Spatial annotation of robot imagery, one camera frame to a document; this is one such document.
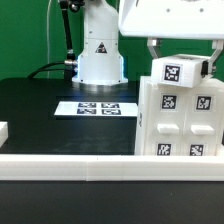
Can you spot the white cabinet door panel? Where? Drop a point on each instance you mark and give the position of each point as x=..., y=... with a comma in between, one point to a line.
x=166, y=113
x=204, y=119

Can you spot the white block at left edge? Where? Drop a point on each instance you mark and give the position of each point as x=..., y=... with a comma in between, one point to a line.
x=3, y=132

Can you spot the small white box part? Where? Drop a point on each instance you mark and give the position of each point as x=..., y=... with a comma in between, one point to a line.
x=180, y=70

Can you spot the white marker base sheet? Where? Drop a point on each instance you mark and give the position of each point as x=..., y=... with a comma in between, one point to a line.
x=72, y=108

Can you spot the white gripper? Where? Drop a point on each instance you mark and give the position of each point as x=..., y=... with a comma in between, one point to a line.
x=177, y=19

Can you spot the white cabinet body box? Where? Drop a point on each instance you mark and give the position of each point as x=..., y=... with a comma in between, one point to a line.
x=142, y=117

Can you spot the white L-shaped frame fence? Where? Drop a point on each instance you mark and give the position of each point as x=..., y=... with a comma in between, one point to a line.
x=110, y=168

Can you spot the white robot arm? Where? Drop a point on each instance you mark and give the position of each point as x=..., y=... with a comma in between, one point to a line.
x=100, y=62

